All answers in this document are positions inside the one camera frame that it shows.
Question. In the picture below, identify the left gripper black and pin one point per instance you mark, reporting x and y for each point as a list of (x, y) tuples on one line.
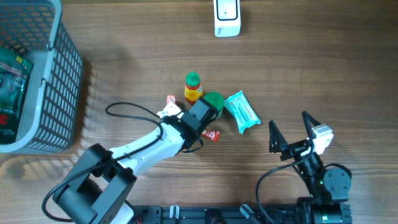
[(203, 129)]

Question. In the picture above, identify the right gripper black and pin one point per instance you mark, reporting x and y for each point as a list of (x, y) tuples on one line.
[(280, 144)]

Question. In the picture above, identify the jar with green lid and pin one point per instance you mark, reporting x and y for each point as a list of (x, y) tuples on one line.
[(217, 100)]

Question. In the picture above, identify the sauce bottle green cap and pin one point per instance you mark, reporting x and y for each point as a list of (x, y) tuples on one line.
[(193, 89)]

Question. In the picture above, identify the red coffee stick sachet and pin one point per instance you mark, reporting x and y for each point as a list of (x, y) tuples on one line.
[(211, 134)]

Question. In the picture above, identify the teal wet wipes pack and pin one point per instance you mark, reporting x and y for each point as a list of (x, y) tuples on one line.
[(242, 111)]

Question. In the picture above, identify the small red white candy pack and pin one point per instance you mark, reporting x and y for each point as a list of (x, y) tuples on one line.
[(171, 99)]

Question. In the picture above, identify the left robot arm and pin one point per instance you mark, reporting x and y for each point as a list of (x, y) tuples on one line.
[(96, 188)]

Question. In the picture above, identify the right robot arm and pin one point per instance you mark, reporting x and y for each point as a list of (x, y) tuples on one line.
[(328, 185)]

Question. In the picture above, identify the white barcode scanner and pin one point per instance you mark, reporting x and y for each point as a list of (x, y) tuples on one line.
[(227, 18)]

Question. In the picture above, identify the grey plastic mesh basket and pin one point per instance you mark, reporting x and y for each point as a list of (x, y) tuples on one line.
[(35, 30)]

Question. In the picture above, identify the dark green snack bag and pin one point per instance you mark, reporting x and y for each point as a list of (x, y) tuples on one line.
[(15, 73)]

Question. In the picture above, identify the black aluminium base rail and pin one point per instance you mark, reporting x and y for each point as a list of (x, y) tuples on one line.
[(233, 214)]

